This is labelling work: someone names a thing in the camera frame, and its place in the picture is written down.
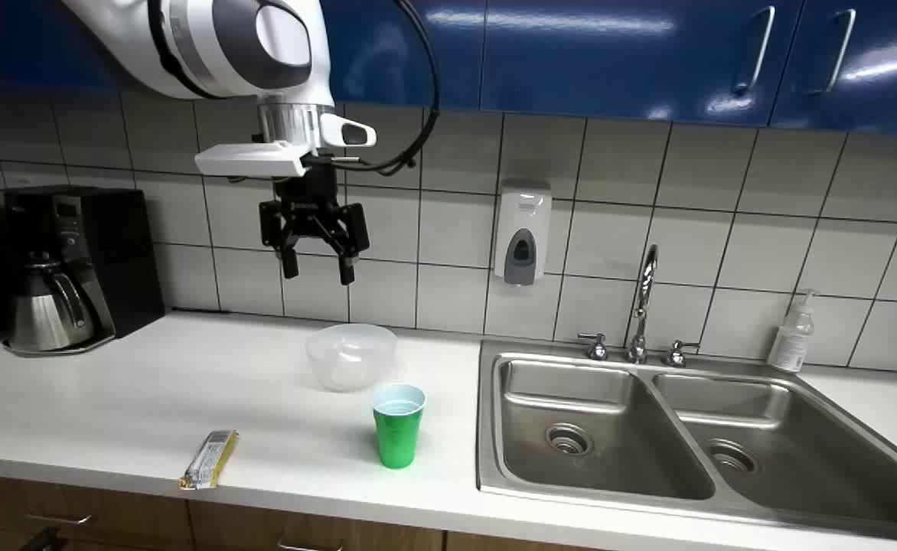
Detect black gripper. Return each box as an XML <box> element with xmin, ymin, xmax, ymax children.
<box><xmin>259</xmin><ymin>167</ymin><xmax>370</xmax><ymax>284</ymax></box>

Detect yellow silver snack packet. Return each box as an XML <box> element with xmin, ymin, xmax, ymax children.
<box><xmin>177</xmin><ymin>428</ymin><xmax>237</xmax><ymax>489</ymax></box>

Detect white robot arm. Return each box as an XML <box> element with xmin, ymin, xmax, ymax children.
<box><xmin>62</xmin><ymin>0</ymin><xmax>376</xmax><ymax>284</ymax></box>

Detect clear plastic bowl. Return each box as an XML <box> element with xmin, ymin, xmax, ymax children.
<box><xmin>306</xmin><ymin>326</ymin><xmax>397</xmax><ymax>391</ymax></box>

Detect green plastic cup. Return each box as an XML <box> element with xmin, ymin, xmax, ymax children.
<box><xmin>370</xmin><ymin>387</ymin><xmax>426</xmax><ymax>469</ymax></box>

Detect black coffee maker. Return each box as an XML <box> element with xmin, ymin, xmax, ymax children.
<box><xmin>2</xmin><ymin>187</ymin><xmax>164</xmax><ymax>356</ymax></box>

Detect steel coffee carafe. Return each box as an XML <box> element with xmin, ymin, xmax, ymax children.
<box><xmin>6</xmin><ymin>259</ymin><xmax>98</xmax><ymax>356</ymax></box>

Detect chrome faucet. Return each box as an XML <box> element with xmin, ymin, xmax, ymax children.
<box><xmin>578</xmin><ymin>248</ymin><xmax>698</xmax><ymax>368</ymax></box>

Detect wooden lower cabinet drawers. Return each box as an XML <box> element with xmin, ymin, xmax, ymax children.
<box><xmin>0</xmin><ymin>478</ymin><xmax>585</xmax><ymax>551</ymax></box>

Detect stainless double sink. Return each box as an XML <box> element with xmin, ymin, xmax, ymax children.
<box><xmin>475</xmin><ymin>342</ymin><xmax>897</xmax><ymax>539</ymax></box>

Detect clear soap bottle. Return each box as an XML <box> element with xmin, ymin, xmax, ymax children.
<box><xmin>768</xmin><ymin>294</ymin><xmax>814</xmax><ymax>374</ymax></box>

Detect blue upper cabinet doors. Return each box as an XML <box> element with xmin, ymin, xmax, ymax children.
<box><xmin>0</xmin><ymin>0</ymin><xmax>897</xmax><ymax>140</ymax></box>

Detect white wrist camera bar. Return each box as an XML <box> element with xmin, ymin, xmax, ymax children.
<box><xmin>194</xmin><ymin>140</ymin><xmax>306</xmax><ymax>177</ymax></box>

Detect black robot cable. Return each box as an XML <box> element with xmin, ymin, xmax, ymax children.
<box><xmin>336</xmin><ymin>0</ymin><xmax>443</xmax><ymax>181</ymax></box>

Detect white wall soap dispenser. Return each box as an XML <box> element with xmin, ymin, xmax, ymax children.
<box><xmin>492</xmin><ymin>181</ymin><xmax>550</xmax><ymax>288</ymax></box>

